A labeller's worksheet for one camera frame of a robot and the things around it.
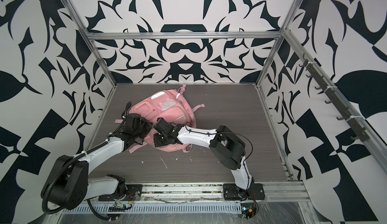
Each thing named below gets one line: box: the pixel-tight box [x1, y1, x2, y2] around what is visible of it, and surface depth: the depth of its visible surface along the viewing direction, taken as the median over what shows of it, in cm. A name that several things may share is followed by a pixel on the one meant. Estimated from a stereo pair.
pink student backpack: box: [129, 141, 193, 153], surface depth 87 cm
